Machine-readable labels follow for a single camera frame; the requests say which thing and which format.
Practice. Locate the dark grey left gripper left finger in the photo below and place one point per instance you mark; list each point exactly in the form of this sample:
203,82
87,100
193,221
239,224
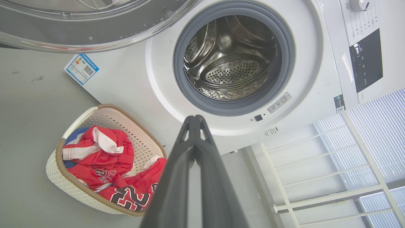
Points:
172,190

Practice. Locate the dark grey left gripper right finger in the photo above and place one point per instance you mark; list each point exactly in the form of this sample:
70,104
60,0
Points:
218,190

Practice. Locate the round black glass washer door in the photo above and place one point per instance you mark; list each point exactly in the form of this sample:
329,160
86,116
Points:
95,34

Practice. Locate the white front-load washing machine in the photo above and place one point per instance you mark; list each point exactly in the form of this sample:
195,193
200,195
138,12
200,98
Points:
126,82

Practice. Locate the red jersey with black numbers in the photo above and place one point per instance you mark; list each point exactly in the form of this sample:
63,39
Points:
136,190

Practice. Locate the red jersey with white collar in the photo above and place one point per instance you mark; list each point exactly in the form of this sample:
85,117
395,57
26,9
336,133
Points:
104,158

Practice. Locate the cream perforated plastic laundry basket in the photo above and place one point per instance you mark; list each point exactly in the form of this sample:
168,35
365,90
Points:
69,186

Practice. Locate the grey warning sticker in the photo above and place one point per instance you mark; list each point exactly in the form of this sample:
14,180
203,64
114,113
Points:
279,102

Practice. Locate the blue garment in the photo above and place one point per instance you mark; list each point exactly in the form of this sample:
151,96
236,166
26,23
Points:
76,134

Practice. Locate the steel perforated washer drum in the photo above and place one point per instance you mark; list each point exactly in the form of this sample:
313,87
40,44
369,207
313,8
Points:
231,63

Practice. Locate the black and white QR sticker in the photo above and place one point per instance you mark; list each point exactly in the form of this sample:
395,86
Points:
339,104

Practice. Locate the blue energy label sticker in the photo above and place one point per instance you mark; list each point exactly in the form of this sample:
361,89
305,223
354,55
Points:
81,69

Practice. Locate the white pleated window blind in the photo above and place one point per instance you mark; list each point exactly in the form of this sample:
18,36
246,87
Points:
383,126

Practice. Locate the black washer display panel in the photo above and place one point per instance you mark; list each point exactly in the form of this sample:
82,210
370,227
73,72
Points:
367,61

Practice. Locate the white washer control knob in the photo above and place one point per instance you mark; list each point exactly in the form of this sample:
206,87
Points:
359,4

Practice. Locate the white window frame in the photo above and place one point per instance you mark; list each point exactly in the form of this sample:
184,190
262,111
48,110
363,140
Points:
329,199

